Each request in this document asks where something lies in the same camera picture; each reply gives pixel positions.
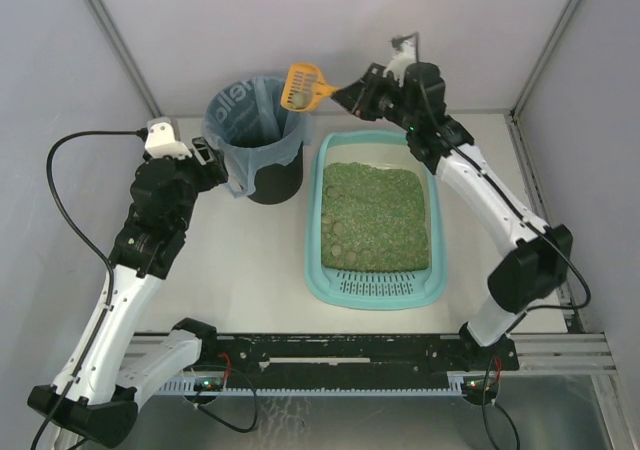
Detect right base black cable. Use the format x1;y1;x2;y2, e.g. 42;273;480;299
464;354;519;450

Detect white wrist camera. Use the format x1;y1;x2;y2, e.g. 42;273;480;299
383;33;419;86
144;117;192;160

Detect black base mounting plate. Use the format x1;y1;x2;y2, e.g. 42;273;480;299
175;334;519;383

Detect left base black cable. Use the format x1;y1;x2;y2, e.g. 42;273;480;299
192;359;261;432

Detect black trash bin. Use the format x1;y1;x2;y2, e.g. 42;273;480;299
248;145;304;205

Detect green cat litter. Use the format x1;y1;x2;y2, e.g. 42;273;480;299
320;163;430;273

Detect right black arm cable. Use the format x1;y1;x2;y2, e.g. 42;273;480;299
399;32;592;312

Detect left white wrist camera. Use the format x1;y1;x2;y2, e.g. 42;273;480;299
144;117;192;160

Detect teal litter box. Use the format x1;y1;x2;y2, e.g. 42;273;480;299
304;130;448;310

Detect blue slotted cable duct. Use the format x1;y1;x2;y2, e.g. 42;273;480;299
156;370;483;398

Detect base black cable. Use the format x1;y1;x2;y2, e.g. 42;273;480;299
192;359;261;432
464;354;519;450

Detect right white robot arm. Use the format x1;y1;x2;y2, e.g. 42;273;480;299
331;62;573;356

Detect grey-green litter clump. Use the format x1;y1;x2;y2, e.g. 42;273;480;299
291;92;308;110

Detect blue plastic bin liner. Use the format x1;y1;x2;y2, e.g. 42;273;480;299
202;76;313;198

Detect orange litter scoop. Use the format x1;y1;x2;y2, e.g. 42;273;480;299
280;62;339;113

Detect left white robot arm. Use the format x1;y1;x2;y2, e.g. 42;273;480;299
27;137;228;449

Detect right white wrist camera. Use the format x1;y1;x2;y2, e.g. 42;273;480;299
383;33;419;86

